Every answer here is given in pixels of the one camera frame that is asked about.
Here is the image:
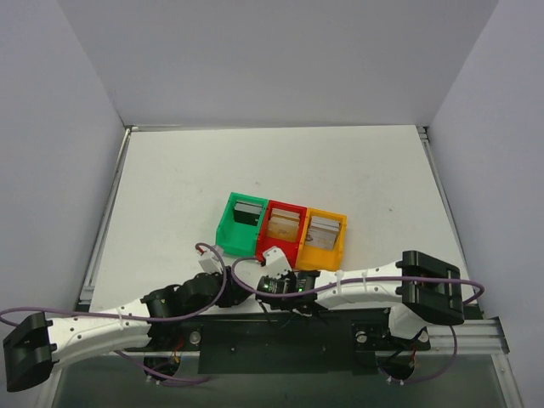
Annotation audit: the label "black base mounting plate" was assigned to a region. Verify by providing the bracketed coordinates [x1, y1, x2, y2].
[143, 309, 430, 375]

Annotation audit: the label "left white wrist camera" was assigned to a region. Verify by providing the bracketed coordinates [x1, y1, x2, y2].
[198, 251, 223, 274]

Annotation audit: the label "tan cards in red bin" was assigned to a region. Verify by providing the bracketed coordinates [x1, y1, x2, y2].
[266, 208, 300, 242]

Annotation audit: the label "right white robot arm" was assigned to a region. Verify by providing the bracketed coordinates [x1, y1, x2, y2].
[256, 251, 464, 348]

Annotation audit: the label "aluminium frame rail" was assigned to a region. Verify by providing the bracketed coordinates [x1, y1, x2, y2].
[57, 318, 511, 356]

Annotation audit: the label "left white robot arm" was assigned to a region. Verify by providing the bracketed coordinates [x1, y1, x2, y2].
[3, 273, 250, 393]

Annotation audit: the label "red plastic bin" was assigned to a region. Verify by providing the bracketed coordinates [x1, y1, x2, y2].
[255, 200, 308, 268]

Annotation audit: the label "yellow plastic bin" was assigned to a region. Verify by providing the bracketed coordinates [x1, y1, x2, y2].
[296, 207, 348, 271]

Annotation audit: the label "green plastic bin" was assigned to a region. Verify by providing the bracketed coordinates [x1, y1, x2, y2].
[216, 192, 268, 257]

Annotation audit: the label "dark cards in green bin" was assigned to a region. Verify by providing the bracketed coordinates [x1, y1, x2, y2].
[233, 201, 263, 226]

